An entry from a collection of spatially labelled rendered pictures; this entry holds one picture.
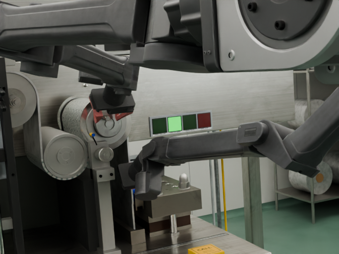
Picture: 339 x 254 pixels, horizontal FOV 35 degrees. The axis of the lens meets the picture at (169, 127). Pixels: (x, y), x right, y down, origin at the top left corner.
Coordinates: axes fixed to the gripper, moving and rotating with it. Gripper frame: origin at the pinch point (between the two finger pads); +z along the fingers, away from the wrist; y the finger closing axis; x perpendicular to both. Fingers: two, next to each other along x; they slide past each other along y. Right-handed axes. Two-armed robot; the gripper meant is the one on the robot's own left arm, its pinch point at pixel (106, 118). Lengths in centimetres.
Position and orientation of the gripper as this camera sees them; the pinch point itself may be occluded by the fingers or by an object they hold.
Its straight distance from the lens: 143.6
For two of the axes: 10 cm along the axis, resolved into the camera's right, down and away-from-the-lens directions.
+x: -3.3, -8.1, 4.8
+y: 9.0, -1.2, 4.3
